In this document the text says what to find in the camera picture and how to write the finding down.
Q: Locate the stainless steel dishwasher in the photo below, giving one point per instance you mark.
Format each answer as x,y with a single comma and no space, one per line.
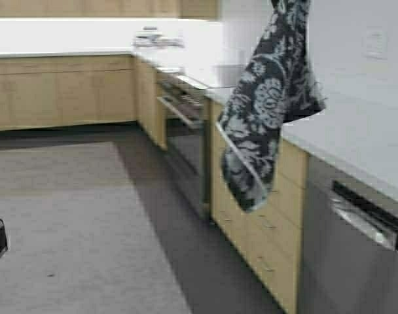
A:
349,261

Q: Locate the stainless steel oven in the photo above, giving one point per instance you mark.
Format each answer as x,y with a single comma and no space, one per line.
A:
186,120

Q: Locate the black white floral cloth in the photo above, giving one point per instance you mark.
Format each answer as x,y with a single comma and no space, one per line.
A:
276,87

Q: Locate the light wood base cabinet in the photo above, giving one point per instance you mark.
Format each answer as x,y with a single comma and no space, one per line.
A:
114,217

